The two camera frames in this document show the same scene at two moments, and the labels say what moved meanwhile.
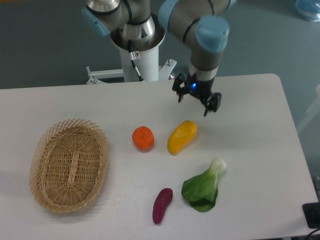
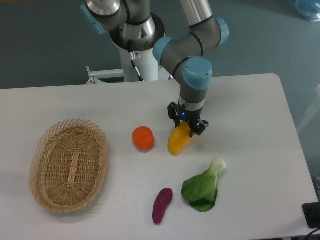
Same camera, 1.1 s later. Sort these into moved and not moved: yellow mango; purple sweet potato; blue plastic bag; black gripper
Moved: black gripper
Not moved: blue plastic bag; yellow mango; purple sweet potato
